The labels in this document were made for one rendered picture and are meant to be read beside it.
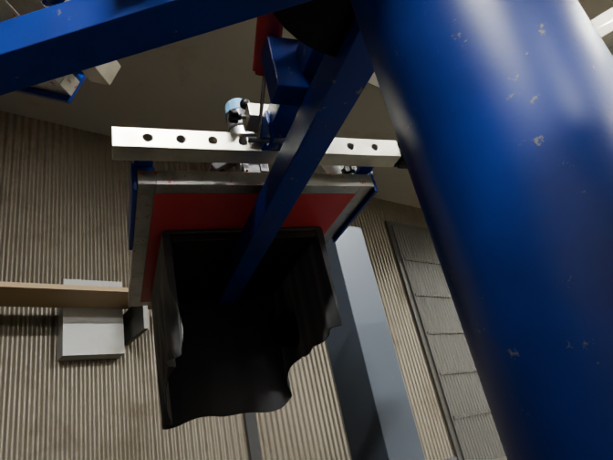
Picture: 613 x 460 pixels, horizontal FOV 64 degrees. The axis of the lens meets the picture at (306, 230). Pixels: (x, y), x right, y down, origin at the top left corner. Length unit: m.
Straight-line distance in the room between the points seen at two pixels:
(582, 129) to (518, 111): 0.04
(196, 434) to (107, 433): 0.61
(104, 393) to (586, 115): 3.40
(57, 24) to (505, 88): 0.53
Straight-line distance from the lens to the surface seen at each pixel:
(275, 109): 1.03
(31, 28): 0.74
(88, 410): 3.56
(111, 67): 1.10
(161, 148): 1.08
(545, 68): 0.43
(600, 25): 1.23
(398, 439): 1.86
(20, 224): 3.88
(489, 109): 0.42
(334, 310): 1.35
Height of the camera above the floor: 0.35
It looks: 25 degrees up
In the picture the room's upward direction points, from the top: 13 degrees counter-clockwise
